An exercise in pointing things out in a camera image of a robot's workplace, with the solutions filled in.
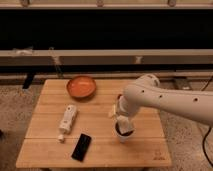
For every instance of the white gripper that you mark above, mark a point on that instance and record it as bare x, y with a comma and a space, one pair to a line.
116, 112

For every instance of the white sponge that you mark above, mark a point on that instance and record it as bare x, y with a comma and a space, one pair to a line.
125, 125

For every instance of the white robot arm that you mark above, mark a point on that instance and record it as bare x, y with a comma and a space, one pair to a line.
145, 91

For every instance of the white ceramic cup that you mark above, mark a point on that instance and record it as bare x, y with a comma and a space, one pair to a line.
122, 136

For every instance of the orange bowl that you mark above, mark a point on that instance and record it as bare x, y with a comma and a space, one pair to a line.
81, 87

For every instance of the black phone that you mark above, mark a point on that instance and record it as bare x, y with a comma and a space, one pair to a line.
81, 147

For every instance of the wooden table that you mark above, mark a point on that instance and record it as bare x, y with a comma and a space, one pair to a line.
146, 147

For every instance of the white bottle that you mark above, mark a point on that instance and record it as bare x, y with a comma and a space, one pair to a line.
68, 118

